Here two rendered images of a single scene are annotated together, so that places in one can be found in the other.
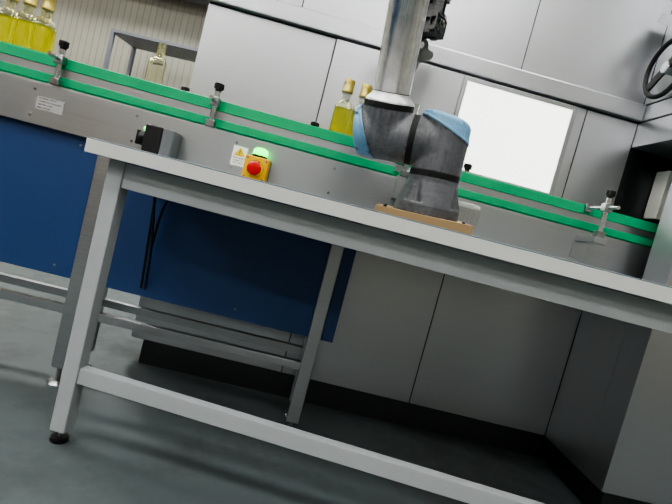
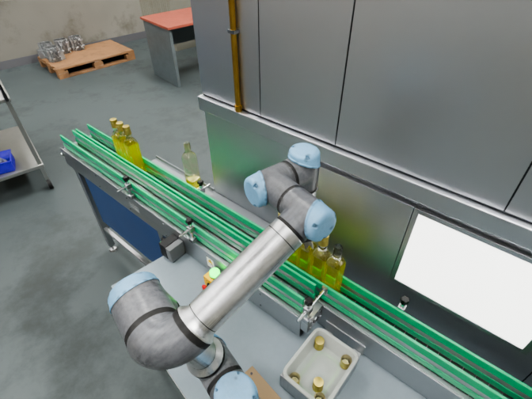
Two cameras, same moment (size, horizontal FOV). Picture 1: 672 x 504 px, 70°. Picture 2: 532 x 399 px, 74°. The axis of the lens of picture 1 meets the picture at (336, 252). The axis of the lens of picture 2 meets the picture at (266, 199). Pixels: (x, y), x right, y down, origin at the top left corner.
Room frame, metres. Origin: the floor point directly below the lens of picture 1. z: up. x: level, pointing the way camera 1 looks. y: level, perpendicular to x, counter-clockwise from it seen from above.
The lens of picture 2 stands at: (0.91, -0.50, 2.01)
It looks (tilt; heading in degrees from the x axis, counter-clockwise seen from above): 40 degrees down; 44
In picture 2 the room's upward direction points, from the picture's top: 1 degrees counter-clockwise
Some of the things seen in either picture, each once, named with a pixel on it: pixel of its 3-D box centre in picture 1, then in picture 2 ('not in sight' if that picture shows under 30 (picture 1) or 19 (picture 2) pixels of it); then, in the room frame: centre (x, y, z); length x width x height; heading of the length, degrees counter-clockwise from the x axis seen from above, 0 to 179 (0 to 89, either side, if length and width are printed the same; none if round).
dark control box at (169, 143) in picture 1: (161, 143); (172, 248); (1.40, 0.57, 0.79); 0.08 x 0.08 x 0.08; 3
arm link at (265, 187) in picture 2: not in sight; (275, 188); (1.37, -0.09, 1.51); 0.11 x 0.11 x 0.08; 79
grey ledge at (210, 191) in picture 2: not in sight; (208, 200); (1.69, 0.66, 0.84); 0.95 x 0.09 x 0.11; 93
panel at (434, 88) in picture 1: (445, 121); (397, 241); (1.78, -0.27, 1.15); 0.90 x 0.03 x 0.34; 93
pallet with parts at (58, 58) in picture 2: not in sight; (85, 51); (3.16, 5.61, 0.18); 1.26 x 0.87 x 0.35; 175
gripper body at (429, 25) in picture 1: (430, 16); not in sight; (1.47, -0.09, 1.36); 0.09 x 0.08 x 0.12; 56
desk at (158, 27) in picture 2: not in sight; (205, 41); (4.32, 3.97, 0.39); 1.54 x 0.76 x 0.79; 175
